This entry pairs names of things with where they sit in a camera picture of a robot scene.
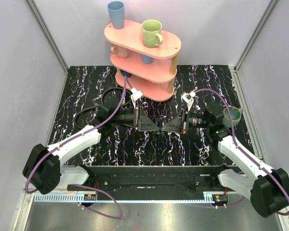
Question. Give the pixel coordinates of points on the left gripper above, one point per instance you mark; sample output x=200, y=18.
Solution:
x=137, y=119

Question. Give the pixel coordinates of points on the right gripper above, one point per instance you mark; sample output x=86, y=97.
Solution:
x=179, y=124

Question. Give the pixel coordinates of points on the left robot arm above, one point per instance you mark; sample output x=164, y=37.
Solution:
x=45, y=168

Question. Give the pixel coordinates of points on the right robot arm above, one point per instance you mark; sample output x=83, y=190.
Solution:
x=266, y=188

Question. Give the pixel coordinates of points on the black marble mat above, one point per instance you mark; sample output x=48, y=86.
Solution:
x=87, y=86

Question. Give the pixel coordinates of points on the dark blue cup lower shelf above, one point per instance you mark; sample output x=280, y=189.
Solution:
x=125, y=74

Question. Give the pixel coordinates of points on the pink three-tier shelf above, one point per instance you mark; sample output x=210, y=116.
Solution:
x=155, y=80

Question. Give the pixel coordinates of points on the teal ceramic cup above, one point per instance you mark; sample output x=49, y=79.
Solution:
x=234, y=114

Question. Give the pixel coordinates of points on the blue cup middle shelf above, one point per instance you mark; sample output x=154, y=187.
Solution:
x=146, y=59

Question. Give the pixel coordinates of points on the pink mug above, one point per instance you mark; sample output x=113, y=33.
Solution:
x=120, y=51

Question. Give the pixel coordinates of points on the green mug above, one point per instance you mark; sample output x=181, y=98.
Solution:
x=151, y=33

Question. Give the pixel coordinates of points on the blue plastic tumbler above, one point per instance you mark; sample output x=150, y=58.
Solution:
x=116, y=12

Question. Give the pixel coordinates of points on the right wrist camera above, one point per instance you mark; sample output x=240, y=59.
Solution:
x=188, y=98

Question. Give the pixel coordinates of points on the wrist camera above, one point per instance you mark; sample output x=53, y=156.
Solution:
x=136, y=94
x=188, y=98

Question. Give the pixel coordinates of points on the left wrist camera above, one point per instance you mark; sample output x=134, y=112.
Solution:
x=136, y=94

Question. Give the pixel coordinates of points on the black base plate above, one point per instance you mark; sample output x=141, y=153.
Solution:
x=153, y=183

